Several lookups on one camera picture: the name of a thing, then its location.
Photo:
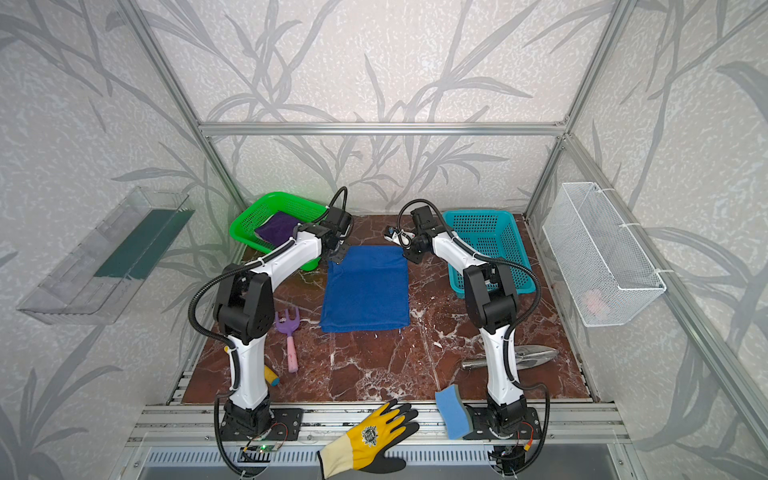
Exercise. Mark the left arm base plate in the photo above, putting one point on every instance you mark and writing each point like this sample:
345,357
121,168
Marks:
282,423

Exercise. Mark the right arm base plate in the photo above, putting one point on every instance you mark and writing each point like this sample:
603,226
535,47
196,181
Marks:
514,421

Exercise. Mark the green circuit board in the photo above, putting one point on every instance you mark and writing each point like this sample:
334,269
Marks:
258,454

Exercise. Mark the blue towel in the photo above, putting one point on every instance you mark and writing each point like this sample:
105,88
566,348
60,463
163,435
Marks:
367,291

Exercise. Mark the green plastic basket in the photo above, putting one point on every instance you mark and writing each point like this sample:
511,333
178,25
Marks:
243,228

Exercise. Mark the purple pink toy rake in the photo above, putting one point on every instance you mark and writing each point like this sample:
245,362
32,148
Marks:
287,324

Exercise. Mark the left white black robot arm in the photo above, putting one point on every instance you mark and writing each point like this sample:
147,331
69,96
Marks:
237,307

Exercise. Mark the yellow toy shovel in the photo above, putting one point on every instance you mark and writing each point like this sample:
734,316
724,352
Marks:
270,376

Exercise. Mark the purple towel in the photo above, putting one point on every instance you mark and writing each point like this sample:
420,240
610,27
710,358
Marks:
278,229

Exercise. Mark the teal plastic basket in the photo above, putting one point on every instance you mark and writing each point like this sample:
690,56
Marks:
493,233

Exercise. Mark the white wire basket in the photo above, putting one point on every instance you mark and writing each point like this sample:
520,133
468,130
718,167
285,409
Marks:
608,274

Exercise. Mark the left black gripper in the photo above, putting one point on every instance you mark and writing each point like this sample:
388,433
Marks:
336,253

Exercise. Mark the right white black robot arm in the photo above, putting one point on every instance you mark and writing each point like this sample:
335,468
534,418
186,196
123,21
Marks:
491,300

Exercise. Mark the clear wall shelf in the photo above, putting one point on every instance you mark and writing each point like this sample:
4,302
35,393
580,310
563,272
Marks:
95,282

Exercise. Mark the yellow black work glove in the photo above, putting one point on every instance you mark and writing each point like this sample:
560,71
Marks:
364,447

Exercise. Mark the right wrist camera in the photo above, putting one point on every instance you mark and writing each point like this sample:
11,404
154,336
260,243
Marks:
398,236

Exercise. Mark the blue sponge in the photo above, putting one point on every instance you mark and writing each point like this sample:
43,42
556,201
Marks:
457,419

